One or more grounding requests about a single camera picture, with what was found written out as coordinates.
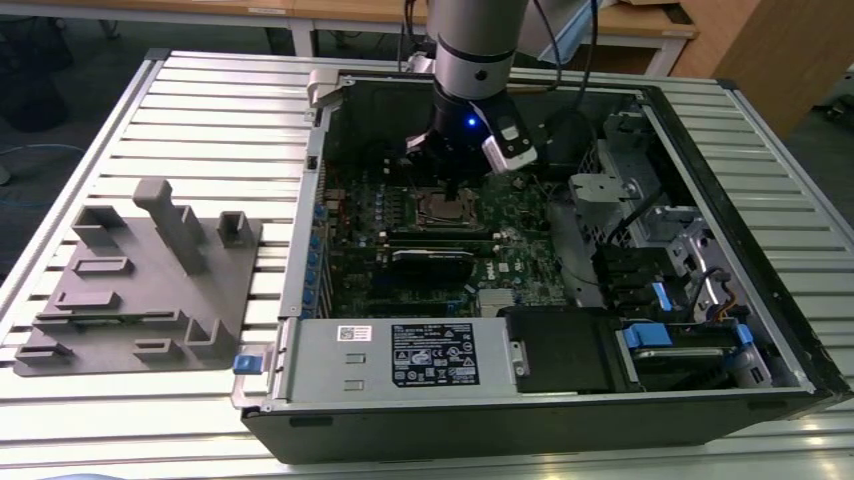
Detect metal CPU socket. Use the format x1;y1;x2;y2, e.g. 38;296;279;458
412;187;485;231

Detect wooden cabinet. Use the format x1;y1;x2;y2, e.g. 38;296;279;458
672;0;854;136

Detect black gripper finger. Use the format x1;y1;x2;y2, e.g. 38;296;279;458
453;169;492;206
404;133;456;206

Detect silver power supply unit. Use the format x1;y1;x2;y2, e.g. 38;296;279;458
284;317;520;405

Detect dark chair base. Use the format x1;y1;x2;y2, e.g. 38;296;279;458
810;67;854;121

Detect black RAM slot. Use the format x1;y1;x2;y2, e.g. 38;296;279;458
385;237;501;252
385;227;493;238

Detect black plastic disk bay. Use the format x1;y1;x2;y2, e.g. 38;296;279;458
591;243;683;314

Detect black expansion slot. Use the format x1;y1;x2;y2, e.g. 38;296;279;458
339;298;472;319

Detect black open PC case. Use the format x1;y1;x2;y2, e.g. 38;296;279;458
229;67;854;466

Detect grey case release latch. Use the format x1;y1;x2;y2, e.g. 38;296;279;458
305;68;343;109

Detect black flat cable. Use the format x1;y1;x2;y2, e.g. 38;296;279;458
607;199;670;247

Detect black office chair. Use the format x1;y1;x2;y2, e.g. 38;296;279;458
0;14;74;134

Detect thick black cable loop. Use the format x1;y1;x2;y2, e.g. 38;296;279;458
540;107;600;171

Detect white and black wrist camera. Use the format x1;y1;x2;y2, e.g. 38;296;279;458
479;102;542;176

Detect silver finned chipset heatsink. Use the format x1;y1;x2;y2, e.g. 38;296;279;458
476;288;520;307

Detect orange and yellow wires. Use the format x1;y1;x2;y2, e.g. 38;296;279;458
707;293;743;322

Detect black camera cable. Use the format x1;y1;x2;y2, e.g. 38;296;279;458
530;0;600;109

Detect hard disk in blue carrier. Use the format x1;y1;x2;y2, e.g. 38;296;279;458
620;322;754;394

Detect green motherboard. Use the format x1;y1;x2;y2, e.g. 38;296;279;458
317;162;592;321

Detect pale blue floor cable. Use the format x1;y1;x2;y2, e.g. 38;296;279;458
0;142;88;211

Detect silver metal drive cage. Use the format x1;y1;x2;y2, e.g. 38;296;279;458
568;110;676;251

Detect thin black wire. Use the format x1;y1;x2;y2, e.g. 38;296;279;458
686;267;730;314

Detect grey plastic parts rack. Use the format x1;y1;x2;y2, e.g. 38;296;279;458
10;177;267;380

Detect black graphics card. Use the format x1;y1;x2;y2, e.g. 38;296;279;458
388;247;477;292

